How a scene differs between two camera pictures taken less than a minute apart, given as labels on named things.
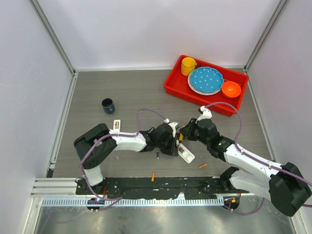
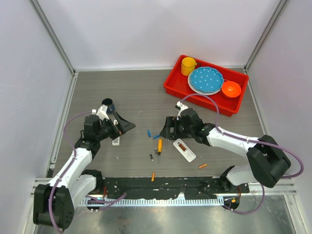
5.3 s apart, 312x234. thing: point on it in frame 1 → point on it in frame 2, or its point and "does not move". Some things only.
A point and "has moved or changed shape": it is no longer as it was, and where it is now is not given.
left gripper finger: x=176 y=150 → x=122 y=126
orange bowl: x=231 y=89 does not move
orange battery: x=153 y=176 does not move
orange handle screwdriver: x=181 y=137 has moved or changed shape
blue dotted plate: x=206 y=79 does not move
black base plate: x=190 y=187 does not move
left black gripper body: x=165 y=146 → x=109 y=130
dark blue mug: x=108 y=106 does not move
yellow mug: x=188 y=64 does not move
